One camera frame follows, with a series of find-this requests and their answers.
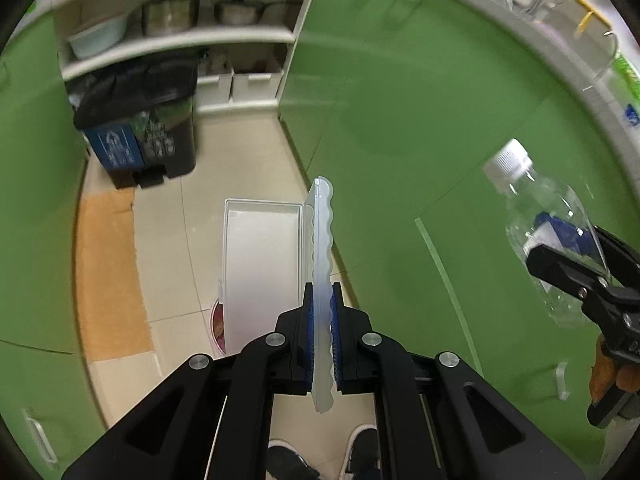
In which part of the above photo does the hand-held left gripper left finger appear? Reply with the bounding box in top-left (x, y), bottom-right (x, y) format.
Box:
top-left (60, 282), bottom-right (316, 480)

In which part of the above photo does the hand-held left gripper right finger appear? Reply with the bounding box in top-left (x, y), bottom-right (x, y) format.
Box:
top-left (331, 282), bottom-right (586, 480)

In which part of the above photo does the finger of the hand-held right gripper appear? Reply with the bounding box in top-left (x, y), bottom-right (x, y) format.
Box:
top-left (525, 244), bottom-right (611, 301)
top-left (594, 225), bottom-right (640, 288)

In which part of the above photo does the clear plastic bottle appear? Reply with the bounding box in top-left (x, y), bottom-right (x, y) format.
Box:
top-left (482, 138), bottom-right (613, 328)

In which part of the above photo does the clear plastic box with lid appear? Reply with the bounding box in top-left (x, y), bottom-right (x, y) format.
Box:
top-left (219, 176), bottom-right (335, 415)

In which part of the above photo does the pink waste bin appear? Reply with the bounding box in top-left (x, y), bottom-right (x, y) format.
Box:
top-left (209, 297), bottom-right (228, 358)

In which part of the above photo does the black trash bin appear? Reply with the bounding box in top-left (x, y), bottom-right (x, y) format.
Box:
top-left (74, 57), bottom-right (198, 191)

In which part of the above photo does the person's right hand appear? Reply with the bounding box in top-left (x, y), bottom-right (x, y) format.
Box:
top-left (589, 332), bottom-right (633, 403)

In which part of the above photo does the person's right shoe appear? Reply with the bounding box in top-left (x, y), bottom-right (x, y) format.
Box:
top-left (340, 425), bottom-right (381, 480)

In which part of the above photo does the person's shoe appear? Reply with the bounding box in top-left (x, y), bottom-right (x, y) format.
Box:
top-left (340, 425), bottom-right (381, 480)
top-left (266, 440), bottom-right (321, 480)

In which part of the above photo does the person's left shoe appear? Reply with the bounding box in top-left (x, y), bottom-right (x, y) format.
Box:
top-left (266, 440), bottom-right (321, 480)

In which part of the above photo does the green mesh bag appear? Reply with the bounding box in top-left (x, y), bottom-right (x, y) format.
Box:
top-left (612, 52), bottom-right (640, 101)

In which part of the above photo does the steel faucet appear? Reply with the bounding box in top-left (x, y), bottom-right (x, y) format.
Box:
top-left (582, 30), bottom-right (621, 91)

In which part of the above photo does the orange floor mat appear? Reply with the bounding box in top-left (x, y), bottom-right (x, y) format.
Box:
top-left (75, 190), bottom-right (153, 361)

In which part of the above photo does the yellow plastic hanger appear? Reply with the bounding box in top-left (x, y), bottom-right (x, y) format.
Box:
top-left (572, 0), bottom-right (611, 38)

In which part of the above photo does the white storage box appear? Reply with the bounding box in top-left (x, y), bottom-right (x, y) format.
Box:
top-left (231, 71), bottom-right (286, 101)
top-left (196, 72), bottom-right (235, 107)

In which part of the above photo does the steel pot with lid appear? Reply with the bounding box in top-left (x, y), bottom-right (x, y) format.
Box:
top-left (215, 0), bottom-right (266, 26)

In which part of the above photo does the pale blue basin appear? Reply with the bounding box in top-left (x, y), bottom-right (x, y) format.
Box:
top-left (67, 16), bottom-right (130, 58)

